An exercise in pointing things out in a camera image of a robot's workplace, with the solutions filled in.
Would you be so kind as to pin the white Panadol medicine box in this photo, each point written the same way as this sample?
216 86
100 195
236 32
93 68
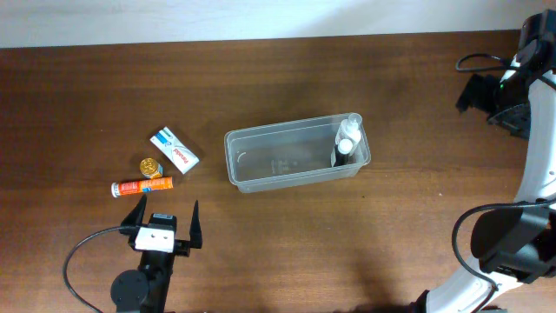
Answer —
176 152

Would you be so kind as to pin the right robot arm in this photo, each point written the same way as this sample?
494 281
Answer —
502 246

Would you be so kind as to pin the black bottle white cap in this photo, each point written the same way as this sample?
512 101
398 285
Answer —
340 155

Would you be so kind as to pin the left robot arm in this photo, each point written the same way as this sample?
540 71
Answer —
145 289

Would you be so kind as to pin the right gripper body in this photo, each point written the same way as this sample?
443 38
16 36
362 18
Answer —
506 102

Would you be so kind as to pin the clear plastic container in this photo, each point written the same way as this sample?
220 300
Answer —
289 154

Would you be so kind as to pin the small gold-lid jar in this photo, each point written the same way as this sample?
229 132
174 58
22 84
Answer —
150 168

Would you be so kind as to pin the white spray bottle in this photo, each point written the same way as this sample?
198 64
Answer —
350 128

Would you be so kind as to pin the orange tablet tube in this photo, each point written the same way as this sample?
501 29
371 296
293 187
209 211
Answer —
139 187

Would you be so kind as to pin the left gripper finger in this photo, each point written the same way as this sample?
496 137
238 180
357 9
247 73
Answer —
135 217
195 230

